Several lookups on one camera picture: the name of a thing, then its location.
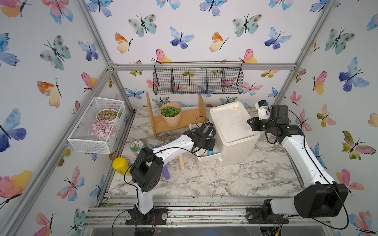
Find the white drawer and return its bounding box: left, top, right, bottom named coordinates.
left=189, top=123, right=221, bottom=162

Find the white plastic drawer unit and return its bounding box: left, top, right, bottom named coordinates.
left=209, top=101, right=260, bottom=167

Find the beige toy microphone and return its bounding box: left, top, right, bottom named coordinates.
left=178, top=154, right=186, bottom=171

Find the purple toy microphone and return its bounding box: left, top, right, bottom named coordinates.
left=153, top=146, right=170, bottom=181

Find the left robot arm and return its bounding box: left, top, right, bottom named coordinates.
left=128, top=122, right=216, bottom=215

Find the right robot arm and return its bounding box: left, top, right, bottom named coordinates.
left=248, top=100, right=348, bottom=218

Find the wooden shelf rack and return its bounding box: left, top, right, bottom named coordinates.
left=146, top=93, right=207, bottom=138

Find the peach pot with greens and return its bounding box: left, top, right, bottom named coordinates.
left=160, top=103, right=181, bottom=127

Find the round green tin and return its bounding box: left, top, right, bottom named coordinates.
left=130, top=140, right=144, bottom=153

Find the yellow plastic toy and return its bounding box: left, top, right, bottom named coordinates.
left=112, top=157, right=130, bottom=176

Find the bowl of seeds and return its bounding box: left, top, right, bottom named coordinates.
left=96, top=109, right=118, bottom=122

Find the pile of pink slices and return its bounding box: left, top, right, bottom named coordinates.
left=91, top=120, right=117, bottom=141

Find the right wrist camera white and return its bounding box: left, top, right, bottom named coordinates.
left=255, top=100, right=270, bottom=120

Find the black wire wall basket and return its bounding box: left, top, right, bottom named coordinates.
left=152, top=61, right=244, bottom=97

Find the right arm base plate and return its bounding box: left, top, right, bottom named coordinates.
left=246, top=203, right=289, bottom=224

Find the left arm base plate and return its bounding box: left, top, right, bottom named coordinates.
left=125, top=206, right=168, bottom=226

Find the white mesh wall basket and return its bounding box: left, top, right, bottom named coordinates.
left=68, top=97, right=126, bottom=154

